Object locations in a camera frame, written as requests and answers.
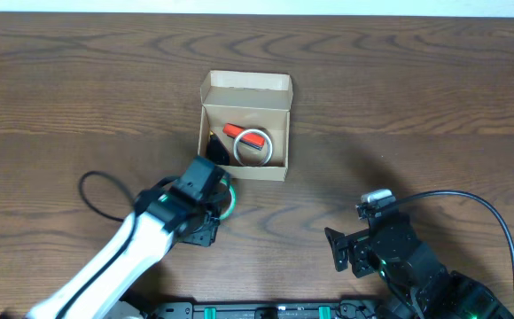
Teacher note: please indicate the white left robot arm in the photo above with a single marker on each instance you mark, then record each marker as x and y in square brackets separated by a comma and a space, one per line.
[159, 220]

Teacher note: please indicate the open cardboard box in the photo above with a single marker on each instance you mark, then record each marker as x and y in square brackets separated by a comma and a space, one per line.
[248, 100]

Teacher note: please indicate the yellow black correction tape dispenser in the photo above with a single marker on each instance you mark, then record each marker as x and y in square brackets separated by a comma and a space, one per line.
[216, 151]

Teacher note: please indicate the white tape roll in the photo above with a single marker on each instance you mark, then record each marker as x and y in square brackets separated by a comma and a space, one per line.
[258, 132]

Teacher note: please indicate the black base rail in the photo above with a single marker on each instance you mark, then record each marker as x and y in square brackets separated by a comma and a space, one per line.
[345, 309]

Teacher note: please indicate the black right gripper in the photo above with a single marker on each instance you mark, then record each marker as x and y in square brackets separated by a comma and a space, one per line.
[357, 248]

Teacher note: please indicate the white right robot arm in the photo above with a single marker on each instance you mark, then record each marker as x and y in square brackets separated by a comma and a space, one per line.
[421, 286]

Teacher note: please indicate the red black stapler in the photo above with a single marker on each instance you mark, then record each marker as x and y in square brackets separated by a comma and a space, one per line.
[250, 139]

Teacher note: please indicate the green tape roll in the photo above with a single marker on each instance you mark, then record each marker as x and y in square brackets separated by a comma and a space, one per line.
[233, 199]

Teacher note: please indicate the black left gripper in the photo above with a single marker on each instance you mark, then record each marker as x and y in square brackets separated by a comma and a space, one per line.
[215, 206]

